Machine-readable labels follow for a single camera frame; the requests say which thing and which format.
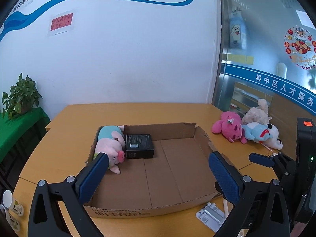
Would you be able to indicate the pink bear plush toy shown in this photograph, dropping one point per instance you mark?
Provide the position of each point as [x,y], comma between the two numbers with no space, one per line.
[230,126]

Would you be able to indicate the grey folding phone stand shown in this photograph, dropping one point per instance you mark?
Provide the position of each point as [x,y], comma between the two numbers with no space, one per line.
[211,216]

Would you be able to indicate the pig plush toy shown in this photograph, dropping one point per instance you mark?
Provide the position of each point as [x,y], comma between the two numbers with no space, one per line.
[111,142]

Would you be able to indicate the blue elephant plush toy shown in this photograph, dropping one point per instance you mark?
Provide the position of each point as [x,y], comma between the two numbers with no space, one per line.
[257,132]

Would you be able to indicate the green cloth covered table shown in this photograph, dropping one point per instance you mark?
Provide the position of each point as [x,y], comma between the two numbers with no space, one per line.
[13,130]

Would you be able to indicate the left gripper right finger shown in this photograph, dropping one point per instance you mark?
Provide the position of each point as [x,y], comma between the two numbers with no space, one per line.
[258,207]

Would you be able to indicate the large potted green plant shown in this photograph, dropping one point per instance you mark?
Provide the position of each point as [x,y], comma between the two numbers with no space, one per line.
[21,98]

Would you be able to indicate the white dog plush toy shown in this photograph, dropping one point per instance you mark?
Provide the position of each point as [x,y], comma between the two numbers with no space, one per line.
[273,142]

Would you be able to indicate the brown cardboard box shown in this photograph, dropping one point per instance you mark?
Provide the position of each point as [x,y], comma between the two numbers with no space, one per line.
[175,179]

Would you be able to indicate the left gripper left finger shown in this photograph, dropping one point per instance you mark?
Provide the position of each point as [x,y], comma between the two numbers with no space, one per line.
[45,217]

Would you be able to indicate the red wall notice sign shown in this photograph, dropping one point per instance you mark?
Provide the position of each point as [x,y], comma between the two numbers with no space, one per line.
[61,23]

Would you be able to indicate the leaf patterned paper cup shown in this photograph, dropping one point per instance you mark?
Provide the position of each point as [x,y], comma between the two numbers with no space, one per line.
[10,219]

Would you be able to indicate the beige rabbit plush toy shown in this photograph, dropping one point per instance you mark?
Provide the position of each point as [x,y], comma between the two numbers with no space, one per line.
[257,114]

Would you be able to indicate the black product box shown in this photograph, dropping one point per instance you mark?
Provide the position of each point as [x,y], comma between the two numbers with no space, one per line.
[139,146]

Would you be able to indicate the white paper cup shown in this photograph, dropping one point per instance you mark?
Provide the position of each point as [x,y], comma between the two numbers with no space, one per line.
[11,203]

